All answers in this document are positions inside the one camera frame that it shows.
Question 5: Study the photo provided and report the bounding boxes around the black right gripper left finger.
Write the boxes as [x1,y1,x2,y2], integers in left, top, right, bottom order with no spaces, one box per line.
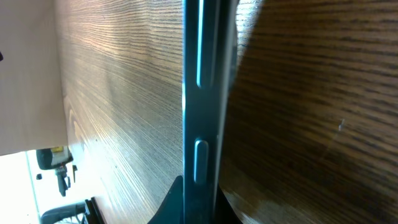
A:
[148,175,183,224]

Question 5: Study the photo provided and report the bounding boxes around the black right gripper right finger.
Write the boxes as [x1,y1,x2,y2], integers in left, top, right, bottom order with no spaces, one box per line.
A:
[214,186,242,224]

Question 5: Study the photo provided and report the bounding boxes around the smartphone with teal screen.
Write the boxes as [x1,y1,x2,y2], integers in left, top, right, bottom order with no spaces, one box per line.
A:
[182,0,238,223]

